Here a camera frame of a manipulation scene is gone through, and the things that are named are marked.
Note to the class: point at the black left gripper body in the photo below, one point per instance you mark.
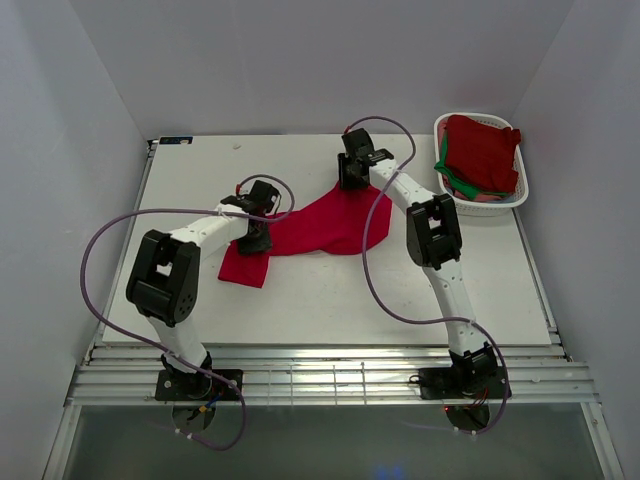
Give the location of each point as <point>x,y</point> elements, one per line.
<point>255,242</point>

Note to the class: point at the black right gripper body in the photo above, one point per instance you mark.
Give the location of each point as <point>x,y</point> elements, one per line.
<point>347,179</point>

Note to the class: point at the bright red t shirt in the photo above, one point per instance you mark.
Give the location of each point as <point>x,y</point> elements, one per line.
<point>341,222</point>

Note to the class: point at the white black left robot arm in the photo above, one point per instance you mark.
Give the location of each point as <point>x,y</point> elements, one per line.
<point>164,282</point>

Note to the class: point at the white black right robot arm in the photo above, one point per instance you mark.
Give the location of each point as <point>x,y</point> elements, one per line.
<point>434,244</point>

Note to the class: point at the pink t shirt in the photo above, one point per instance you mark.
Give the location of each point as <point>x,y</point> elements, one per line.
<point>441,130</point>

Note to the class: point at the white plastic laundry basket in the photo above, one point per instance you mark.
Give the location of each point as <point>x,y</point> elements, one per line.
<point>522,189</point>

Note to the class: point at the green t shirt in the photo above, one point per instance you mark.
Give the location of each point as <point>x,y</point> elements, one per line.
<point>463,189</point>

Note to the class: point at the blue label sticker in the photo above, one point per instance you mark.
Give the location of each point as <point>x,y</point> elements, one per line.
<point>175,140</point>

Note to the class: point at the dark red folded t shirt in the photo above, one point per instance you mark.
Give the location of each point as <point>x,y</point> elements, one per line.
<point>481,155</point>

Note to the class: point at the light blue t shirt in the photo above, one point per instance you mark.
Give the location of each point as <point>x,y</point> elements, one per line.
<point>482,198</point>

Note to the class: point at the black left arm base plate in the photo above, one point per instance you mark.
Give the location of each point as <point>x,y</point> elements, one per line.
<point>168,389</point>

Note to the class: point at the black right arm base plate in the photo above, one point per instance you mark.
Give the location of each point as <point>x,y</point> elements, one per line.
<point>439,383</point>

